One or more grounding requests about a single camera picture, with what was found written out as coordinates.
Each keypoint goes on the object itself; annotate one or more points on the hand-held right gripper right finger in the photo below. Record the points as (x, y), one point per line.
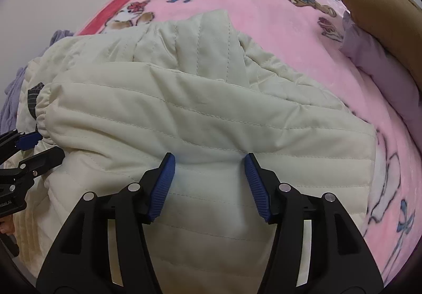
(257, 188)

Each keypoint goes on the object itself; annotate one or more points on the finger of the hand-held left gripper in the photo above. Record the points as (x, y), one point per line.
(29, 141)
(46, 159)

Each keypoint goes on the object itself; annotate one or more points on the lavender folded cloth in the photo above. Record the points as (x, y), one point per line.
(376, 60)

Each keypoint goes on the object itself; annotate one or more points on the lavender crumpled garment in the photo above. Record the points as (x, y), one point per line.
(13, 93)

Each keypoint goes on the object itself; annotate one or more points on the cream quilted hooded jacket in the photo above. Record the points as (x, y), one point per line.
(204, 122)

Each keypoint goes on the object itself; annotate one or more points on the pink printed blanket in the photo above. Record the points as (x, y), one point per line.
(270, 27)

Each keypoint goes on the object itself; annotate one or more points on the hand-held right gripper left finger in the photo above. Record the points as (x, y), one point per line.
(163, 188)

